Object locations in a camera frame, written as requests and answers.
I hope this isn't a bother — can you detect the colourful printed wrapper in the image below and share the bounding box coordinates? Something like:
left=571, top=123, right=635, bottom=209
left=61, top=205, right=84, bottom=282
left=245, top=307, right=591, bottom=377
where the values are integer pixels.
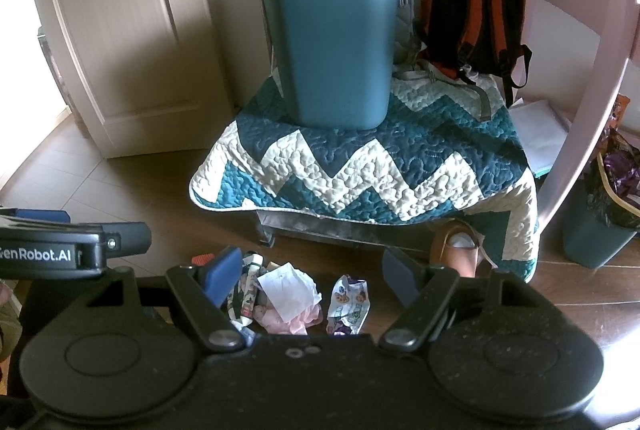
left=326, top=275, right=371, bottom=336

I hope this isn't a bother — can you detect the white paper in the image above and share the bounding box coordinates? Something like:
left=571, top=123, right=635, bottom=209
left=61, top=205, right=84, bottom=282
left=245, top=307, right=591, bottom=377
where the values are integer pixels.
left=258, top=262, right=322, bottom=322

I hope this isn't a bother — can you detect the teal plastic trash bin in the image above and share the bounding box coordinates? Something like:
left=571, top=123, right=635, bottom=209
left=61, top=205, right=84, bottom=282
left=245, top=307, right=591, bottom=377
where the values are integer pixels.
left=262, top=0, right=398, bottom=129

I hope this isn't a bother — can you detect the patterned crumpled wrapper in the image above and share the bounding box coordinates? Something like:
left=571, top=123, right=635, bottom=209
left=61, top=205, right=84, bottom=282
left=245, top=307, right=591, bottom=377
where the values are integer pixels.
left=226, top=252, right=267, bottom=329

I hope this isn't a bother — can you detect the brown slipper with sock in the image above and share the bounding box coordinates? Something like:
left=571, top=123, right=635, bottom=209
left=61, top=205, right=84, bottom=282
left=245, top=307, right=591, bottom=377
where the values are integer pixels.
left=428, top=220, right=496, bottom=278

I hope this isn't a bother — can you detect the pink crumpled tissue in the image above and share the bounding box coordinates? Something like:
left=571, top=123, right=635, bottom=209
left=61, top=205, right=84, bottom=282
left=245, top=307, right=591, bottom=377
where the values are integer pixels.
left=254, top=304, right=323, bottom=336

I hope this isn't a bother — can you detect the teal white zigzag quilt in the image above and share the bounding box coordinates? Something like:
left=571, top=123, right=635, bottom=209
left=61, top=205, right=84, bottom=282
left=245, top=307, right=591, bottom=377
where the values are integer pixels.
left=189, top=74, right=539, bottom=280

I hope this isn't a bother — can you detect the beige wooden door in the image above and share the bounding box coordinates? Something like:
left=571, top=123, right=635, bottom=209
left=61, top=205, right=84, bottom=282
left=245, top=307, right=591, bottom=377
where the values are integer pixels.
left=35, top=0, right=233, bottom=158

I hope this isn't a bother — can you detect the black orange backpack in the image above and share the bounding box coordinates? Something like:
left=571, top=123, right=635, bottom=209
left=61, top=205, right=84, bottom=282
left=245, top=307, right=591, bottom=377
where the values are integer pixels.
left=414, top=0, right=532, bottom=105

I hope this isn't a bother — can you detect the grey metal bench frame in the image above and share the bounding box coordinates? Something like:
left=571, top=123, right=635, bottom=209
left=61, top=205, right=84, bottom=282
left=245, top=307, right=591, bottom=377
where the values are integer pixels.
left=253, top=210, right=435, bottom=252

